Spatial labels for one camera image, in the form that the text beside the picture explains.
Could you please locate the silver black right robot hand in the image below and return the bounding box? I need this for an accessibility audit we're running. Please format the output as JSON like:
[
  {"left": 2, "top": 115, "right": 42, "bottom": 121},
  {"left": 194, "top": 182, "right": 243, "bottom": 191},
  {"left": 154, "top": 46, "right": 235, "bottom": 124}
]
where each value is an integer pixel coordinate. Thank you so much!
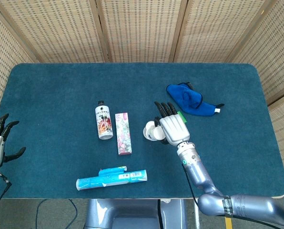
[{"left": 153, "top": 101, "right": 190, "bottom": 146}]

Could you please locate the white cup large blue flower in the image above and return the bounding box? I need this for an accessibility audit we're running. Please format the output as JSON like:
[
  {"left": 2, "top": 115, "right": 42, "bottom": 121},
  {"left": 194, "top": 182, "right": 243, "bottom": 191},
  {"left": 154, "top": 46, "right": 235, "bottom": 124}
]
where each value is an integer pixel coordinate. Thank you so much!
[{"left": 153, "top": 125, "right": 168, "bottom": 141}]

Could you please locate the blue microfiber cloth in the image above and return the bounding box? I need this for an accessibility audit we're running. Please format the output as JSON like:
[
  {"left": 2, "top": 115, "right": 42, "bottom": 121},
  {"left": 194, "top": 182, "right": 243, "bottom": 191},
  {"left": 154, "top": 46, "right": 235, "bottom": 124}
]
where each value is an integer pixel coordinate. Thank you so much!
[{"left": 166, "top": 82, "right": 225, "bottom": 117}]

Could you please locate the pink floral carton box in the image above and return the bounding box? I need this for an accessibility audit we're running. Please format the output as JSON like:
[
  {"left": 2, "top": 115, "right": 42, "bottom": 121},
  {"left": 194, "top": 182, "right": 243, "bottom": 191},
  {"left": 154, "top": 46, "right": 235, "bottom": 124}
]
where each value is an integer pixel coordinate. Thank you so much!
[{"left": 115, "top": 113, "right": 133, "bottom": 156}]

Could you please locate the teal carpet table cover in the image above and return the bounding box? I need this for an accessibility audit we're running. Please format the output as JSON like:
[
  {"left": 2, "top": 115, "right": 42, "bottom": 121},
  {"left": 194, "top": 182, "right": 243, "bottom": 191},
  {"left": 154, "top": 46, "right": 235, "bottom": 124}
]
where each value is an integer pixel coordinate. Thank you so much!
[{"left": 0, "top": 62, "right": 284, "bottom": 199}]

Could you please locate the clear bottle with colourful label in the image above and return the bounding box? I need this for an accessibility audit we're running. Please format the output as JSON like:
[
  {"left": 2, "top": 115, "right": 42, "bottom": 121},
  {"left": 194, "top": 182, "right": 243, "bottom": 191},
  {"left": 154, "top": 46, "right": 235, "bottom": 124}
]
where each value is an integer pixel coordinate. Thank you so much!
[{"left": 95, "top": 100, "right": 114, "bottom": 141}]

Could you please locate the blue plastic wrap roll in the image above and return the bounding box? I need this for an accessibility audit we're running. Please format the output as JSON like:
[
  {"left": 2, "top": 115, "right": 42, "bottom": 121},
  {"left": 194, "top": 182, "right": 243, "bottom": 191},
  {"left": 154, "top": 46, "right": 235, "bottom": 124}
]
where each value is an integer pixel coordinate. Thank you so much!
[{"left": 76, "top": 166, "right": 148, "bottom": 192}]

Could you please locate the grey robot torso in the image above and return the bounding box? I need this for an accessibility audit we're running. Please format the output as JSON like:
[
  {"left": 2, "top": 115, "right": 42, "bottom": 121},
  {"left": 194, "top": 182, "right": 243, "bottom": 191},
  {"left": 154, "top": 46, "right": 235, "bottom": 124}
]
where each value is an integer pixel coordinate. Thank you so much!
[{"left": 84, "top": 198, "right": 188, "bottom": 229}]

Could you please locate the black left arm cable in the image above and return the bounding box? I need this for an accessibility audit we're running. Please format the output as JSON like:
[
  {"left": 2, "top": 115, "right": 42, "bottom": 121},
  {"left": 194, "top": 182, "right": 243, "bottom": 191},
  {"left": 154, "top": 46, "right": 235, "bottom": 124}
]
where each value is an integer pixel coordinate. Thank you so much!
[{"left": 0, "top": 173, "right": 13, "bottom": 215}]

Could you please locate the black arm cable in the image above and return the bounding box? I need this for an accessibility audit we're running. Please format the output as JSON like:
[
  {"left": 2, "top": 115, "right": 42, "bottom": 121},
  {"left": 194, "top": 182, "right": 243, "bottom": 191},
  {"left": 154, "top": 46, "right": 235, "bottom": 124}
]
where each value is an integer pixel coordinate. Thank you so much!
[
  {"left": 182, "top": 164, "right": 201, "bottom": 229},
  {"left": 0, "top": 173, "right": 13, "bottom": 215}
]

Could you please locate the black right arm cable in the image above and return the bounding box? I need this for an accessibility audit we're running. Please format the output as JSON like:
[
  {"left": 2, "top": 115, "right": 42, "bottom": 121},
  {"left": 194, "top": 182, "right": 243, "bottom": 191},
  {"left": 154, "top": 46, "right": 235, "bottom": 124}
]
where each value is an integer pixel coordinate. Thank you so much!
[{"left": 182, "top": 164, "right": 201, "bottom": 229}]

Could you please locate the black torso cable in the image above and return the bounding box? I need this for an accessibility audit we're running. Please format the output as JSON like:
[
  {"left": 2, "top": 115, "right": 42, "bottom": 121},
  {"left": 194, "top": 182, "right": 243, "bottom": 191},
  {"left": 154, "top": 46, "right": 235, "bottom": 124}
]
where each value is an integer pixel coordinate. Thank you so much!
[{"left": 157, "top": 199, "right": 162, "bottom": 229}]

